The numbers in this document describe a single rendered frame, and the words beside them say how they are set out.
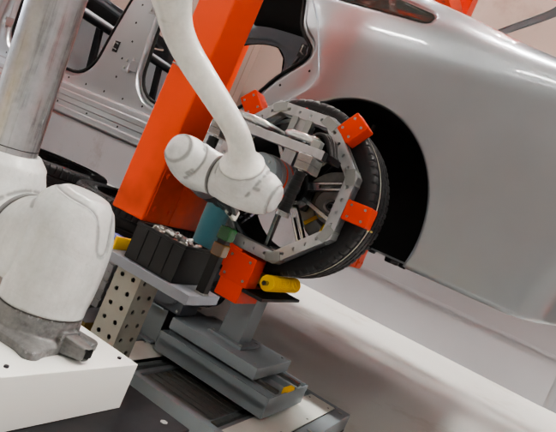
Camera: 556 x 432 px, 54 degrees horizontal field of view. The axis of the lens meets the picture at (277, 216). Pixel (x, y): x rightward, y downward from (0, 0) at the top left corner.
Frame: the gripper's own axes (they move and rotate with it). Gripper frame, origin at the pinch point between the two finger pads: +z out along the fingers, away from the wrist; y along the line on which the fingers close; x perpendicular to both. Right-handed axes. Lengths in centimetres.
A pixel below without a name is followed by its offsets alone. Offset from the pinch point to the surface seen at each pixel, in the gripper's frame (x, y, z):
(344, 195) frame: -25.8, -21.4, 22.5
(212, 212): -1.2, 15.8, 19.2
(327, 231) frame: -12.9, -21.2, 25.8
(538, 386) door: -60, -154, 426
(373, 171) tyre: -39, -25, 28
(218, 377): 46, -5, 46
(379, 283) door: -88, 19, 440
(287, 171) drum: -24.1, -1.5, 17.7
